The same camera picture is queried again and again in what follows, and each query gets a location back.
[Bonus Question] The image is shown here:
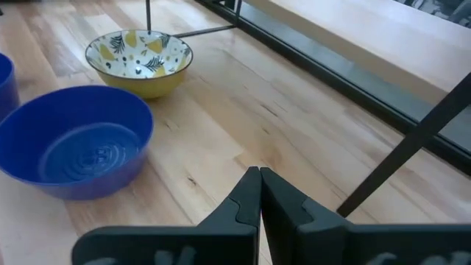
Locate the yellow bowl leaf-print inside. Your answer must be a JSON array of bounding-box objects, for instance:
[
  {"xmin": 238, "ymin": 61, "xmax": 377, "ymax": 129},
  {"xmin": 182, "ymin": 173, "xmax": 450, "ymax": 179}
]
[{"xmin": 84, "ymin": 29, "xmax": 194, "ymax": 100}]

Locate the black aluminium rig frame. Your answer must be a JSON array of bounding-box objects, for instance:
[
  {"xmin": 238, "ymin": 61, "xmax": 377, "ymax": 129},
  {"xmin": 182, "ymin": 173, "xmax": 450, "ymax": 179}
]
[{"xmin": 194, "ymin": 0, "xmax": 471, "ymax": 176}]

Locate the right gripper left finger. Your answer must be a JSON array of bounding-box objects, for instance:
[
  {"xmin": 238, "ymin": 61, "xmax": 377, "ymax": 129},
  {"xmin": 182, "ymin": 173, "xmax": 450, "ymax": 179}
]
[{"xmin": 71, "ymin": 166, "xmax": 263, "ymax": 265}]

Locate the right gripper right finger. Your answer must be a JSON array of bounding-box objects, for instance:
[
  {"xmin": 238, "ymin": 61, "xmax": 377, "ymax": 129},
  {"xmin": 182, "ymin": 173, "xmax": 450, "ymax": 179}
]
[{"xmin": 260, "ymin": 166, "xmax": 471, "ymax": 265}]

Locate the blue plastic bowl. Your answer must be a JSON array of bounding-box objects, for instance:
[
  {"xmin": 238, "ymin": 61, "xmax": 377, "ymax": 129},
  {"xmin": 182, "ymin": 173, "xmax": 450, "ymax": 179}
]
[
  {"xmin": 0, "ymin": 85, "xmax": 155, "ymax": 202},
  {"xmin": 0, "ymin": 52, "xmax": 21, "ymax": 121}
]

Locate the wooden shelf black metal frame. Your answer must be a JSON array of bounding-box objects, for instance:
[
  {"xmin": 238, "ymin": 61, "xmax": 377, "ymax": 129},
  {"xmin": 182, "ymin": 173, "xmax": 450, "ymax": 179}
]
[{"xmin": 144, "ymin": 0, "xmax": 471, "ymax": 218}]

